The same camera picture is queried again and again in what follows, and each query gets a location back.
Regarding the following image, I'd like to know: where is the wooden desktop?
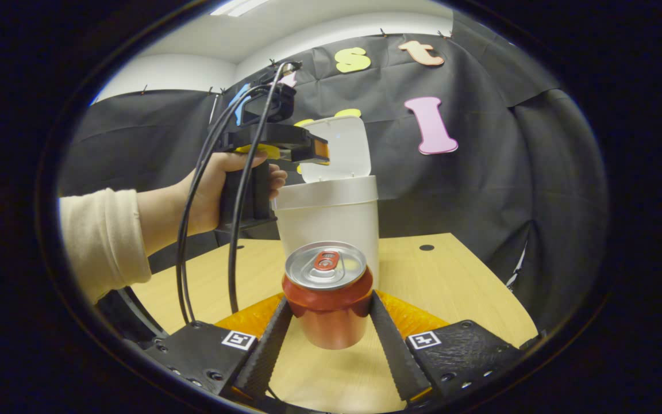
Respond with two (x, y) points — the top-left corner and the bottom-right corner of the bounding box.
(130, 232), (538, 414)

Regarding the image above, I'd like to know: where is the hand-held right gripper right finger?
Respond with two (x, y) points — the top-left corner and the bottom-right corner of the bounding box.
(368, 289), (538, 404)

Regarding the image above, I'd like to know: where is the white desktop garbage bin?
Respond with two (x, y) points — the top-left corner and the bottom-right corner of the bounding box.
(272, 115), (379, 288)

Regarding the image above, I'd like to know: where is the red pop can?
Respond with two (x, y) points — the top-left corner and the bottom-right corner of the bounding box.
(282, 240), (374, 350)

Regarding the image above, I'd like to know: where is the black backdrop cloth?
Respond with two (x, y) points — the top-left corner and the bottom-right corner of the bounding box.
(58, 11), (607, 328)

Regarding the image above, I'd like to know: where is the black cable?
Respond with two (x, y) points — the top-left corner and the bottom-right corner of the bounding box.
(174, 84), (272, 326)
(227, 60), (303, 316)

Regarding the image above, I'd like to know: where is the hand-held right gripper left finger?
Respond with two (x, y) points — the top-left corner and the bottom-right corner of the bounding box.
(144, 293), (295, 403)

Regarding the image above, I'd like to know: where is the ceiling light panel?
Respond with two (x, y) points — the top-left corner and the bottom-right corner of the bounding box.
(210, 0), (270, 17)

